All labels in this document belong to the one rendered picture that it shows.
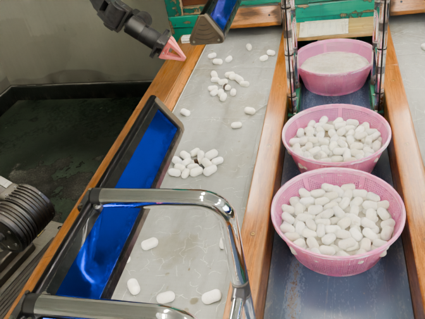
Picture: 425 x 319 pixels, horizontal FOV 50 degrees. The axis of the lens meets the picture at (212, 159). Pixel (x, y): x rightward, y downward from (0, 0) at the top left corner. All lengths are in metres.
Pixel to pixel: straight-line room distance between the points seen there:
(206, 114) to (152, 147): 0.73
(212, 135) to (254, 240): 0.45
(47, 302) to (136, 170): 0.24
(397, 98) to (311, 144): 0.28
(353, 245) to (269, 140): 0.38
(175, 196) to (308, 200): 0.57
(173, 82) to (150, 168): 0.94
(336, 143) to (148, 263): 0.56
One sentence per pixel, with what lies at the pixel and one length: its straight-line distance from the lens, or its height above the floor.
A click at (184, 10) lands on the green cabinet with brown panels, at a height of 0.86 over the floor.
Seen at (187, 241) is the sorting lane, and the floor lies 0.74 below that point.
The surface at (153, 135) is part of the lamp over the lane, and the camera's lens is 0.68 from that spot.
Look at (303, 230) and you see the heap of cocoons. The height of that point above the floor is 0.74.
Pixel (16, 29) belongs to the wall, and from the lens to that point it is 3.47.
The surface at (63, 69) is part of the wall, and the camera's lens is 3.42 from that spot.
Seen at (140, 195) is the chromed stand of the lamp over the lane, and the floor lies 1.12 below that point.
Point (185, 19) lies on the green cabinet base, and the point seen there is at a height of 0.83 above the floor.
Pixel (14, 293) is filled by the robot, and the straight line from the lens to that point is 1.45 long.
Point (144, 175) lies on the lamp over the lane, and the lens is 0.63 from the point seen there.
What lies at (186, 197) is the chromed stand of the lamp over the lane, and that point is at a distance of 0.50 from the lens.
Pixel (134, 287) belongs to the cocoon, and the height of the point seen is 0.76.
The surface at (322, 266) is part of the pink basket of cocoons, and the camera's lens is 0.94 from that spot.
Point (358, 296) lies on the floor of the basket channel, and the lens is 0.95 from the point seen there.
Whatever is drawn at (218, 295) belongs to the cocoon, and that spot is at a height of 0.76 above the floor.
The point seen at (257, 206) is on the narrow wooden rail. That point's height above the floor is 0.76.
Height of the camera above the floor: 1.44
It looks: 36 degrees down
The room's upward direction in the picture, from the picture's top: 12 degrees counter-clockwise
